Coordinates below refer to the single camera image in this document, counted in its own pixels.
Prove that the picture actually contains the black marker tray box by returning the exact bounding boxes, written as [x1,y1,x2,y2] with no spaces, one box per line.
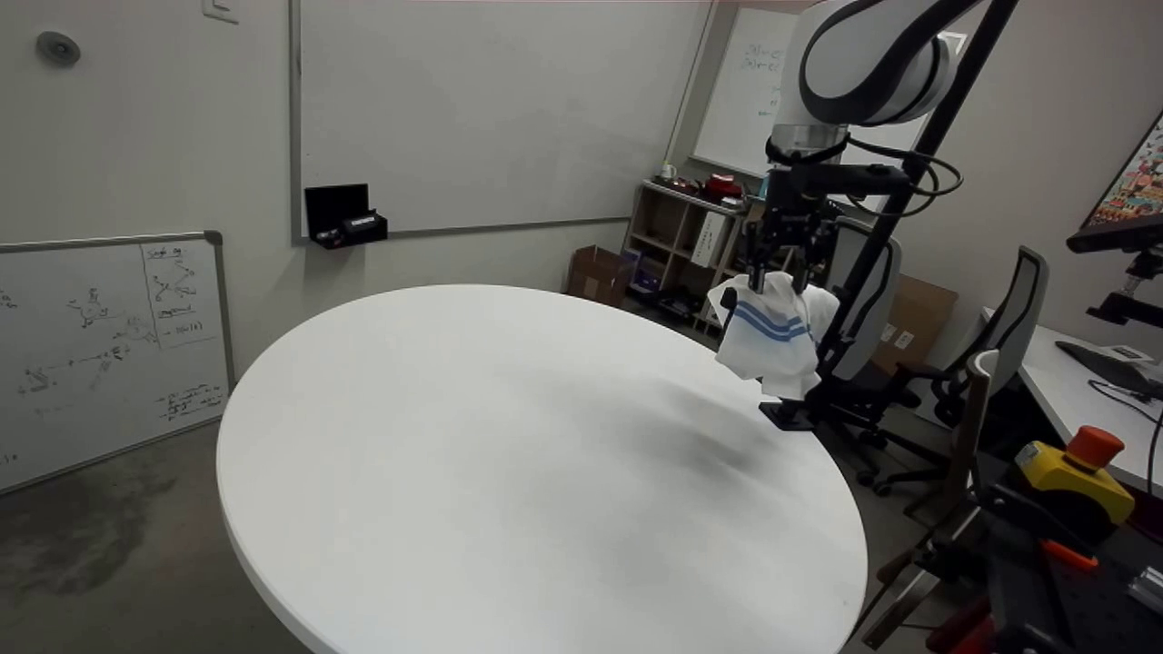
[306,181,387,251]

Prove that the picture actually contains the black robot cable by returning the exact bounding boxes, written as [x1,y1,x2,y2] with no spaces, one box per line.
[832,134,967,223]

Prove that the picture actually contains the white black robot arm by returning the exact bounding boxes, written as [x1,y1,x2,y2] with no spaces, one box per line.
[745,0,977,286]

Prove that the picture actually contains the grey mesh office chair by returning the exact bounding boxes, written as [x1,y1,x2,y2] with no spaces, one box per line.
[824,223,958,482]

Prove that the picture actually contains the computer monitor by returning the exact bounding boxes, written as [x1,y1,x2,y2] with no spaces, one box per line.
[1068,113,1163,255]

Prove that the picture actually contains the wooden storage shelf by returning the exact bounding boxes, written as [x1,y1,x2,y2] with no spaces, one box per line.
[620,181,762,330]

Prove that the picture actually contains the leaning whiteboard with drawings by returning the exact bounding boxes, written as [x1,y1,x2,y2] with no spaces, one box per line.
[0,231,231,490]

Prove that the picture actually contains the far whiteboard with green writing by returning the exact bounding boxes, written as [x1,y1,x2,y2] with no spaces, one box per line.
[693,0,925,180]

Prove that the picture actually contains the cardboard box on floor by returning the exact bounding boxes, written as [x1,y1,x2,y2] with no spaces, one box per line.
[567,249,629,306]

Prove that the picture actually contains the black pole clamp base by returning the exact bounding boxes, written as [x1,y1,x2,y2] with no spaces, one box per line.
[762,382,888,434]

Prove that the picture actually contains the white desk at right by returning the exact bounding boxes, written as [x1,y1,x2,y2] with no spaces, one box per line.
[1017,329,1163,490]

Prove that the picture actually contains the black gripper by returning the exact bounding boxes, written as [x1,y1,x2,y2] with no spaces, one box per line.
[748,166,837,291]

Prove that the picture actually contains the black camera stand pole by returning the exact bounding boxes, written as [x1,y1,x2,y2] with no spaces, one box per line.
[799,0,1017,370]

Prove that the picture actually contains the white towel with blue stripes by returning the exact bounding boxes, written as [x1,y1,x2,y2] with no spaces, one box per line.
[707,272,839,401]

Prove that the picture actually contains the yellow red emergency stop button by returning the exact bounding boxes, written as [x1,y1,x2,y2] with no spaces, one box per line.
[1013,426,1134,522]

